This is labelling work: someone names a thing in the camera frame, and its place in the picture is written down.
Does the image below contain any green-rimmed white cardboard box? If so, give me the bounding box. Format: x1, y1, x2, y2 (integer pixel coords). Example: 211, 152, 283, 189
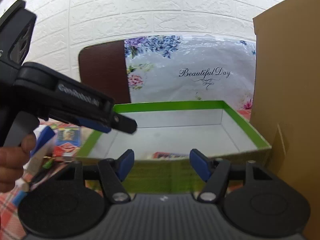
75, 100, 272, 196

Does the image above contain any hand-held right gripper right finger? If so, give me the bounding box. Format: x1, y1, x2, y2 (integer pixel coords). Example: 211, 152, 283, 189
189, 149, 274, 204

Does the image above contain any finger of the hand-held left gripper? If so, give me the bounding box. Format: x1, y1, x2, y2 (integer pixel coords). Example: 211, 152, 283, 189
72, 117, 111, 133
111, 114, 138, 134

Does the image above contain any floral plastic bag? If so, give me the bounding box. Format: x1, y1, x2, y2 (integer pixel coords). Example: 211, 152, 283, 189
124, 34, 257, 111

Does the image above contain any dark brown chair back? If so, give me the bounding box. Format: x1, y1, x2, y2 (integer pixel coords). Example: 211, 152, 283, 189
78, 40, 131, 104

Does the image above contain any red plaid blanket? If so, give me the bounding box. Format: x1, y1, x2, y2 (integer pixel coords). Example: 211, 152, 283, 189
0, 109, 253, 233

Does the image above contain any blue and white carton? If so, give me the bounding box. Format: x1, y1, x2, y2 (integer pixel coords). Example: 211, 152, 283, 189
30, 126, 57, 156

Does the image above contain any red and white pack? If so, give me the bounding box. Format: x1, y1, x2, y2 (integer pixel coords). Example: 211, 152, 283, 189
53, 141, 80, 162

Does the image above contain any large brown cardboard sheet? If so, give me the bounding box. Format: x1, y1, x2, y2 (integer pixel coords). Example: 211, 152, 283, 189
250, 0, 320, 240

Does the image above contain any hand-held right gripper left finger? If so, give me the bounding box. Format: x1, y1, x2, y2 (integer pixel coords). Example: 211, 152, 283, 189
54, 149, 135, 204

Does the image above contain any person's left hand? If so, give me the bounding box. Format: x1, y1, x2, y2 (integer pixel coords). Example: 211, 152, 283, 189
0, 133, 37, 193

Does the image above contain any red snack packet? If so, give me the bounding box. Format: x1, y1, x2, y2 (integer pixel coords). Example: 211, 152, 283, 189
152, 152, 189, 160

